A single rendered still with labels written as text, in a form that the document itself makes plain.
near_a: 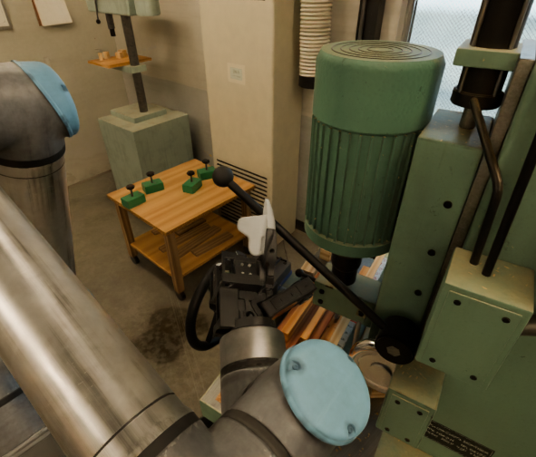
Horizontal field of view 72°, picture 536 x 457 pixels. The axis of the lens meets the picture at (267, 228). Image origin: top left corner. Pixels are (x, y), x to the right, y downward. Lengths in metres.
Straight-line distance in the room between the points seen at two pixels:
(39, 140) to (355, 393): 0.55
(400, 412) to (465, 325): 0.21
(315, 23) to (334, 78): 1.48
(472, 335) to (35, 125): 0.65
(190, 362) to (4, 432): 1.11
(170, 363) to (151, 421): 1.68
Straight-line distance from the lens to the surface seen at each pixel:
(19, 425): 1.01
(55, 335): 0.35
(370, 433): 0.91
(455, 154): 0.53
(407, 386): 0.64
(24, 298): 0.37
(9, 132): 0.63
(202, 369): 1.94
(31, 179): 0.69
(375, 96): 0.51
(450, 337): 0.53
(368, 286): 0.78
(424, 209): 0.56
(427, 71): 0.53
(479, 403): 0.74
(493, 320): 0.50
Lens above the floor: 1.60
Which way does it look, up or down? 36 degrees down
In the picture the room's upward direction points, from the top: straight up
